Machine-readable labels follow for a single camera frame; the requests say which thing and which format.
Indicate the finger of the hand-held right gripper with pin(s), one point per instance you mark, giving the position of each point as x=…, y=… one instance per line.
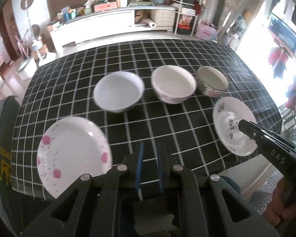
x=246, y=128

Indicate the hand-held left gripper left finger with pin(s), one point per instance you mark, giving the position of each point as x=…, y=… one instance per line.
x=139, y=167

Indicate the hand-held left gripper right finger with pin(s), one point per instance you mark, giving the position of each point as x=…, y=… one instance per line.
x=160, y=167

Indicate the white plate brown floral print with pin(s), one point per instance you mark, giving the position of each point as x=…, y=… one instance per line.
x=224, y=133

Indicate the patterned bowl dark rim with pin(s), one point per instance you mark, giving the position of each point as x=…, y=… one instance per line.
x=212, y=79

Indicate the white bowl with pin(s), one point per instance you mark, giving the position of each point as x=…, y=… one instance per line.
x=174, y=82

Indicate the person's right hand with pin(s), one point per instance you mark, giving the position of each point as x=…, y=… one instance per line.
x=276, y=207

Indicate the grey textured rug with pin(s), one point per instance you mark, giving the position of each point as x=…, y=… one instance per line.
x=264, y=192

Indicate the person's blue trouser leg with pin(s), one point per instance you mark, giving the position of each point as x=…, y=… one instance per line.
x=233, y=185

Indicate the white plate pink flowers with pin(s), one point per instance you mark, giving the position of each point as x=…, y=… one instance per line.
x=71, y=148

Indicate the red hanging garment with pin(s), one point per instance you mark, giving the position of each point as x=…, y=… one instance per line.
x=277, y=61

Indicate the light blue bowl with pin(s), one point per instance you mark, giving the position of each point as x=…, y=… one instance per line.
x=118, y=91

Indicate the clear plastic drawer tower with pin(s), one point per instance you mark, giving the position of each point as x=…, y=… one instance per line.
x=235, y=34

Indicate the flat screen television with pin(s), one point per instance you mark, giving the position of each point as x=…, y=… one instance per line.
x=285, y=32

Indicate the pink plastic basket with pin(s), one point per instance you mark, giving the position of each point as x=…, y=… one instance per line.
x=206, y=32

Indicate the black white checkered tablecloth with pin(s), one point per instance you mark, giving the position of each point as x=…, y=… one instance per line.
x=128, y=54

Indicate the white shelf rack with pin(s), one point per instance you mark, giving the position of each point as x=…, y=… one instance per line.
x=186, y=9

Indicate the beige storage basket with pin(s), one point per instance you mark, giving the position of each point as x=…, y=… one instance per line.
x=161, y=17

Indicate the dark green printed chair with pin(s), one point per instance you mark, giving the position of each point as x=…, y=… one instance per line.
x=5, y=128

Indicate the paper towel roll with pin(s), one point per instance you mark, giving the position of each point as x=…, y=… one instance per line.
x=151, y=24

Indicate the white storage box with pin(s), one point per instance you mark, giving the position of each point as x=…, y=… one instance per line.
x=27, y=68

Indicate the white television cabinet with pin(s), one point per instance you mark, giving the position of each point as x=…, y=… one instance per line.
x=101, y=22

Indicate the pink box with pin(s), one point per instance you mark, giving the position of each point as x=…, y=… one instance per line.
x=104, y=7

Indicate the teal box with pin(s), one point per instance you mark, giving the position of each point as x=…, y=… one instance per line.
x=70, y=16

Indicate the white jar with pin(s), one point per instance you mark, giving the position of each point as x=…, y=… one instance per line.
x=121, y=2

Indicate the white standing fan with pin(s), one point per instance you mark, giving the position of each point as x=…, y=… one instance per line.
x=27, y=1

